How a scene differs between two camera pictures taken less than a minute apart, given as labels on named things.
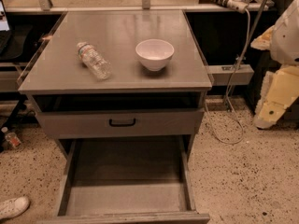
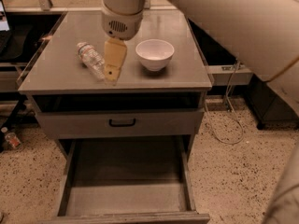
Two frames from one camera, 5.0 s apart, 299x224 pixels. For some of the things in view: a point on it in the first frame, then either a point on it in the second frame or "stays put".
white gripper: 286,41 to 121,24
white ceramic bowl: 154,53 stays put
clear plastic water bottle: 95,63 stays put
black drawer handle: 121,125 stays put
